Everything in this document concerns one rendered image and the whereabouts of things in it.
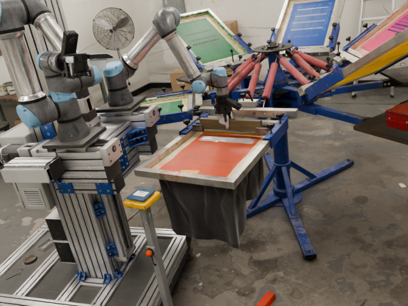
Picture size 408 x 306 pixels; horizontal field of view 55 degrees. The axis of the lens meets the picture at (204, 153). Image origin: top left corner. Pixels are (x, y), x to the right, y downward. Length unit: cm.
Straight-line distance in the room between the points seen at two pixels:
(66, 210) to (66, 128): 69
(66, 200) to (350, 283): 180
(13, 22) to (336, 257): 235
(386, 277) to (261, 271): 78
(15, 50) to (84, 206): 99
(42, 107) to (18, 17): 37
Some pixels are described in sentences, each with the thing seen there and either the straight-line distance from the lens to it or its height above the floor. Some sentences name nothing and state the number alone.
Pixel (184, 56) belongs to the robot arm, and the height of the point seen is 149.
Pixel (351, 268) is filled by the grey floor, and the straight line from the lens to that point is 285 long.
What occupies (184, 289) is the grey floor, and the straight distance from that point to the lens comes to 277.
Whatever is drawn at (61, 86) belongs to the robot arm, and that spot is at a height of 156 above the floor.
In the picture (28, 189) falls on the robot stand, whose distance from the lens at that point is 248.
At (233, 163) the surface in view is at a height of 95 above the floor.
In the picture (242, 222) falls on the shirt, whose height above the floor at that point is 62.
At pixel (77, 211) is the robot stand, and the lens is 244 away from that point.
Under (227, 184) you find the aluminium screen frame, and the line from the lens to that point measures 184.
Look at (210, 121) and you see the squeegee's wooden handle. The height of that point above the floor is 104.
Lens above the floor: 186
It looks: 24 degrees down
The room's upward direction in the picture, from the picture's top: 9 degrees counter-clockwise
